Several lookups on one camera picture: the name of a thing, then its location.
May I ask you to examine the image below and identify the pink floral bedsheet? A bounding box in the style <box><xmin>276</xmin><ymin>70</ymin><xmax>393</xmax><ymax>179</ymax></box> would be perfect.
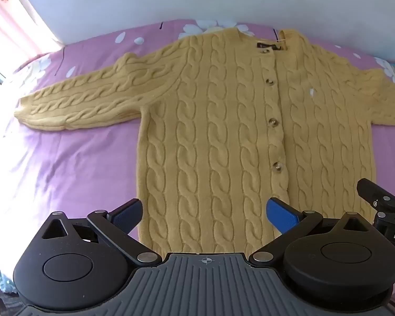
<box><xmin>0</xmin><ymin>20</ymin><xmax>395</xmax><ymax>270</ymax></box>

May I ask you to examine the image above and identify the yellow cable-knit cardigan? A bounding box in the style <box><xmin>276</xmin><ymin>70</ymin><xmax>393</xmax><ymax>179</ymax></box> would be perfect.
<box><xmin>14</xmin><ymin>28</ymin><xmax>395</xmax><ymax>255</ymax></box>

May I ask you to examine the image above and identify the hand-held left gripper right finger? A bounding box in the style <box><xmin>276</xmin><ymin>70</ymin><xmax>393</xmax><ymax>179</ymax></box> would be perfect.
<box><xmin>248</xmin><ymin>197</ymin><xmax>374</xmax><ymax>267</ymax></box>

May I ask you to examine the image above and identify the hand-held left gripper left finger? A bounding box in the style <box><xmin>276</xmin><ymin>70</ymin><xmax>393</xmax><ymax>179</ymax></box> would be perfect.
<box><xmin>41</xmin><ymin>198</ymin><xmax>162</xmax><ymax>267</ymax></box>

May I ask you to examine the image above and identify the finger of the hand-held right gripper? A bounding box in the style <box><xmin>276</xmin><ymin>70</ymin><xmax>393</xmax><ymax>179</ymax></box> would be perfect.
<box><xmin>357</xmin><ymin>178</ymin><xmax>395</xmax><ymax>212</ymax></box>

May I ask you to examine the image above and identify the sheer pink curtain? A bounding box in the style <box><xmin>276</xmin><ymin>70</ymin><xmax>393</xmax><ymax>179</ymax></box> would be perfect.
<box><xmin>0</xmin><ymin>0</ymin><xmax>61</xmax><ymax>84</ymax></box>

